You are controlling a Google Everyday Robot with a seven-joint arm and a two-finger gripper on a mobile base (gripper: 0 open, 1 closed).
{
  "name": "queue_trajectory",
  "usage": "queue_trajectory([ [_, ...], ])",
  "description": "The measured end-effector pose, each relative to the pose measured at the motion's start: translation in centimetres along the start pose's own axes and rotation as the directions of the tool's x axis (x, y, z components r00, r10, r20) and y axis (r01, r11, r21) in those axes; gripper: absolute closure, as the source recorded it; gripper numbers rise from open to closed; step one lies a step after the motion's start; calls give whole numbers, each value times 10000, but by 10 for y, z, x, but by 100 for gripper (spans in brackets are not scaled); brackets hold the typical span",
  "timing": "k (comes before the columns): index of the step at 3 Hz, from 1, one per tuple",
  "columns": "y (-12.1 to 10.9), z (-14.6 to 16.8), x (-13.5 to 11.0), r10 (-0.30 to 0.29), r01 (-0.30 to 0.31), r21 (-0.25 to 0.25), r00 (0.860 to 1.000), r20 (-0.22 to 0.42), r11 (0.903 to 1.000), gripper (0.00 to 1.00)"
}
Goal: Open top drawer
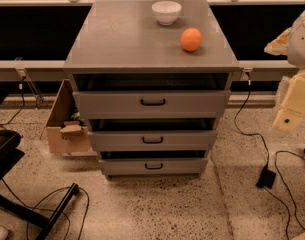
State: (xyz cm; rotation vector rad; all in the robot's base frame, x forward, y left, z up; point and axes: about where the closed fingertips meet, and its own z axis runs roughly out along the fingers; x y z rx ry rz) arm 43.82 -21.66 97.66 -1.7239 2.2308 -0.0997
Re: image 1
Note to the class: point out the grey window rail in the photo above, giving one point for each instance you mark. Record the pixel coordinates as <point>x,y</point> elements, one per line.
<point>50,71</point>

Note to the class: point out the grey drawer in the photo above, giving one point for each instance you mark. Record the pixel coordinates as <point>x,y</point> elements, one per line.
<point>149,104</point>
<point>123,167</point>
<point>152,140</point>

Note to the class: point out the black power adapter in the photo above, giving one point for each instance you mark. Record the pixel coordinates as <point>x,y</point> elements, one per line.
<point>266,179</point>

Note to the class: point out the grey top drawer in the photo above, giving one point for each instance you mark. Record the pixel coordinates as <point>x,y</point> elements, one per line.
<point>149,104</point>

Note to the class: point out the grey bottom drawer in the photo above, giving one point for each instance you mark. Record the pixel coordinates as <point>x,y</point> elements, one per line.
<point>123,167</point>

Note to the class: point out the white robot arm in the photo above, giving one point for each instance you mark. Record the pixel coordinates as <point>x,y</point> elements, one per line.
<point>291,43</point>

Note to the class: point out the cardboard box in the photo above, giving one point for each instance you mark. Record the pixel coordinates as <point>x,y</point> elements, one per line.
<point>64,133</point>

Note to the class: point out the white ceramic bowl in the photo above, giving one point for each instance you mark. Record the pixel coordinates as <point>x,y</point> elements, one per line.
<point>166,12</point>

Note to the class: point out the black chair base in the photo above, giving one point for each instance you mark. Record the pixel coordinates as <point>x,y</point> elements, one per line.
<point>39,179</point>

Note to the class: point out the orange fruit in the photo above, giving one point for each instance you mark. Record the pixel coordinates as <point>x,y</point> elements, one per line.
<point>191,39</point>

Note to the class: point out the grey middle drawer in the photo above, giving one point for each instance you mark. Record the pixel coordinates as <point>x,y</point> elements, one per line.
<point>152,140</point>

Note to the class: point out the grey drawer cabinet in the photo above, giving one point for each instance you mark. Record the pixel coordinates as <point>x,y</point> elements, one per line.
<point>122,47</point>

